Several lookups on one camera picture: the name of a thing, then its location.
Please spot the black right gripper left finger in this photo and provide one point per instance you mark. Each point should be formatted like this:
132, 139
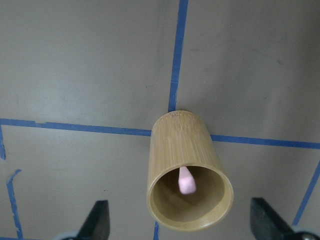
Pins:
97, 224

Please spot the bamboo cylinder holder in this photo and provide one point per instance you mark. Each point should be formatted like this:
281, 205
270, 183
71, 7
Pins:
180, 138

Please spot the pink chopstick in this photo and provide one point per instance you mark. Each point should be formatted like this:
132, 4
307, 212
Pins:
186, 181

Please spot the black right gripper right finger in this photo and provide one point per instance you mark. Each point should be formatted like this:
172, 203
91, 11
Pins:
266, 223

